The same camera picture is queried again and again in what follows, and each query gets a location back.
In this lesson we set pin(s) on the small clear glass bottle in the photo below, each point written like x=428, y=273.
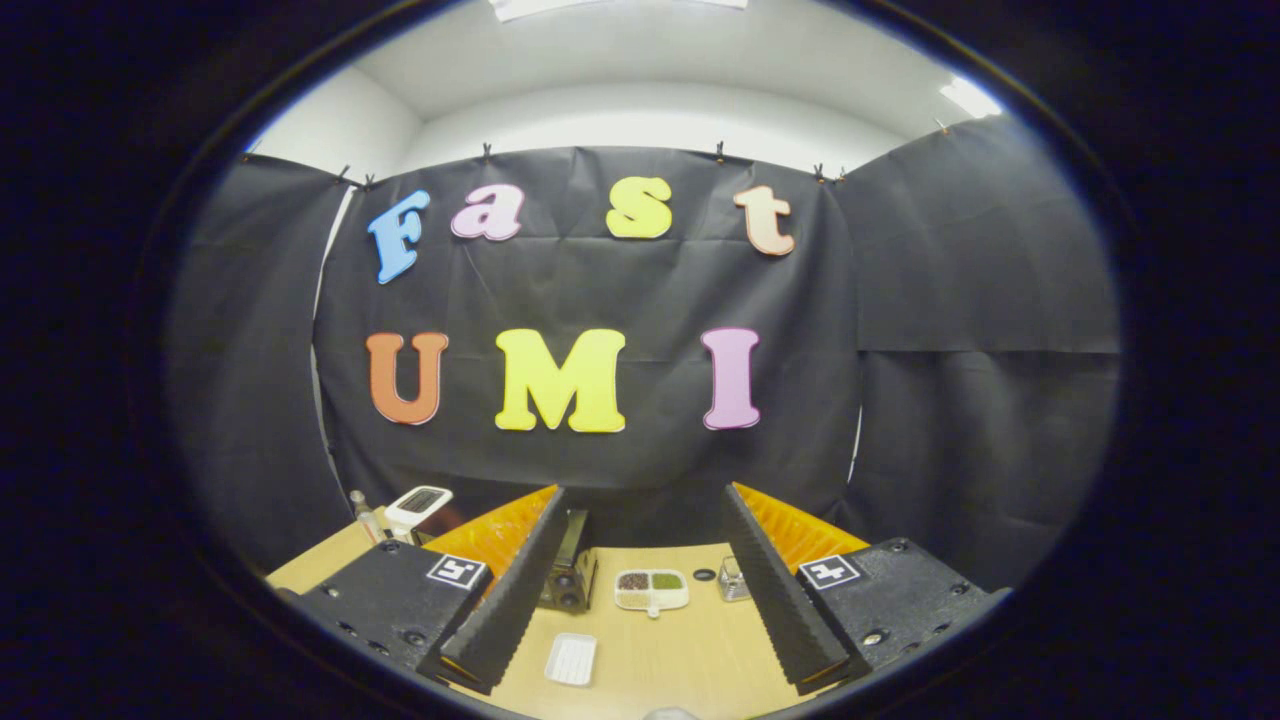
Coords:
x=364, y=520

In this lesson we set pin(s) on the long ceiling light panel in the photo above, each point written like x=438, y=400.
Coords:
x=620, y=6

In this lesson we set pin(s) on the white foam tray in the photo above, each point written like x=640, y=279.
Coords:
x=570, y=660

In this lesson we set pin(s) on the white kitchen scale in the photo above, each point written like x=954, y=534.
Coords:
x=420, y=500

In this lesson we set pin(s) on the small ceiling light panel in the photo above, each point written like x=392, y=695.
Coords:
x=968, y=98

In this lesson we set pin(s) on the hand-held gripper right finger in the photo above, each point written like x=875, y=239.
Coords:
x=780, y=590

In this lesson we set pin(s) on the white divided dish with beans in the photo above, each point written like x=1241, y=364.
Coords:
x=650, y=598

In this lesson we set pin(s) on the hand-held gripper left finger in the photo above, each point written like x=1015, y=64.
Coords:
x=520, y=590

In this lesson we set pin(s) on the black toaster oven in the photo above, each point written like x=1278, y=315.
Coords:
x=570, y=585

